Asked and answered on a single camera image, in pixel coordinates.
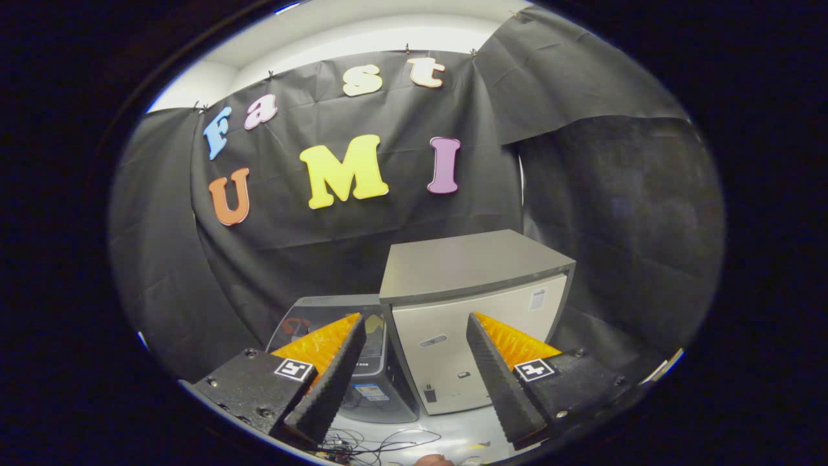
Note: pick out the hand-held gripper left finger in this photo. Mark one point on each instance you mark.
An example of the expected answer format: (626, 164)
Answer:
(330, 388)

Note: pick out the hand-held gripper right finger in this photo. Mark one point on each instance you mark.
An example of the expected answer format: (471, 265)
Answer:
(504, 388)

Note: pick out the grey washing machine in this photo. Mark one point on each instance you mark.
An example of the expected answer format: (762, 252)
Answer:
(381, 395)

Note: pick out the dark washing machine lid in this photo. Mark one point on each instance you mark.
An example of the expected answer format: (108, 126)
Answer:
(375, 330)

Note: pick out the yellow floor tape piece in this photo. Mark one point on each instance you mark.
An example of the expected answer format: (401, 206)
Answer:
(479, 445)

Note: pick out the beige cabinet with grey top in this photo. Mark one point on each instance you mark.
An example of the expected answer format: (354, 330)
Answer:
(472, 265)

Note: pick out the cardboard box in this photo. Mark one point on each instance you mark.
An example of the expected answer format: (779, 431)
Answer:
(673, 358)

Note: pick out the black backdrop cloth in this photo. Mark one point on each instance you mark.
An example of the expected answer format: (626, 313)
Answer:
(388, 226)

